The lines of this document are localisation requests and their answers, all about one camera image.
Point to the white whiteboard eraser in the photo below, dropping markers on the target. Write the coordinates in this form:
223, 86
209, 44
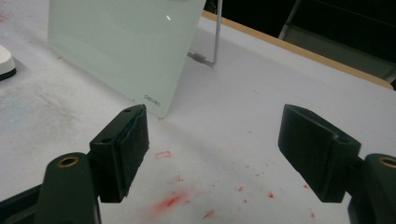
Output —
4, 62

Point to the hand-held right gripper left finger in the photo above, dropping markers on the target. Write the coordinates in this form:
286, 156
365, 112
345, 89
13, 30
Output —
124, 149

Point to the frosted glass whiteboard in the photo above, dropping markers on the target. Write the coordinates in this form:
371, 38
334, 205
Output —
118, 46

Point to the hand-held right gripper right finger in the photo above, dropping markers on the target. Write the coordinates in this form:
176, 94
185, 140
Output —
314, 149

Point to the white metal desk frame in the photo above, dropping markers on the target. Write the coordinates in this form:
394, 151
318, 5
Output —
289, 21

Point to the metal whiteboard stand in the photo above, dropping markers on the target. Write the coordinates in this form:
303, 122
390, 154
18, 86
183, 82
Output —
218, 31

